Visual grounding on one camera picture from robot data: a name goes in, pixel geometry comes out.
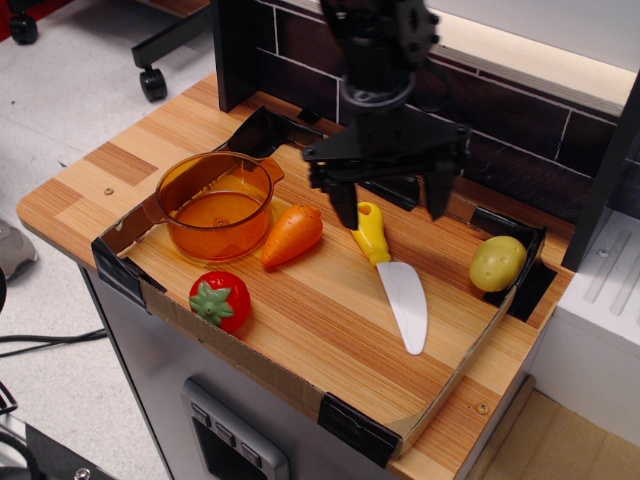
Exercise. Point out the black chair caster wheel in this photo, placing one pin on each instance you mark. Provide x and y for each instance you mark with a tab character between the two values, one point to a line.
153	84

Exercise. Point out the orange toy carrot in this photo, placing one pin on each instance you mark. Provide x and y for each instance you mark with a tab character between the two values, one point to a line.
297	230

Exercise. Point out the grey toy oven front panel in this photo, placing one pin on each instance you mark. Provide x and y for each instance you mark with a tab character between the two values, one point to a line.
229	447

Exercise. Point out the black caster wheel far left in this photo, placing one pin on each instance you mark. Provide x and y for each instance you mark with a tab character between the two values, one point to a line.
23	29

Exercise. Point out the cardboard fence with black tape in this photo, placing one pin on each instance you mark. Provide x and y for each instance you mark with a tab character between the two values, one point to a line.
319	368

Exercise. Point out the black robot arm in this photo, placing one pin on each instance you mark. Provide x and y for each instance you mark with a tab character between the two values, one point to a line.
383	42

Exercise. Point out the red toy strawberry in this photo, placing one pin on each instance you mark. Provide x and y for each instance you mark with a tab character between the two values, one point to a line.
222	299

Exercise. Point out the orange transparent plastic pot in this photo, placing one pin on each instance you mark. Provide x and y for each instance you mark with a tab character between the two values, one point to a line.
217	205

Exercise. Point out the dark brick backsplash panel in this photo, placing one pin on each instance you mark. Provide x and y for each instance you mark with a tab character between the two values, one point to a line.
527	143

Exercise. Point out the yellow toy potato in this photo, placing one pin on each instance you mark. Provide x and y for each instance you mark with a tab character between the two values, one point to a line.
496	263

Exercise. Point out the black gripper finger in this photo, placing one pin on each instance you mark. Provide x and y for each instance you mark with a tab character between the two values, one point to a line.
438	185
343	198

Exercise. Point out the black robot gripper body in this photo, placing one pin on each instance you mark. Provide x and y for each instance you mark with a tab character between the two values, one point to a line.
387	138

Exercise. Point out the yellow handled white toy knife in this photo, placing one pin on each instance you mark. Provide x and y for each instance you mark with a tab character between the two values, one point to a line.
401	282

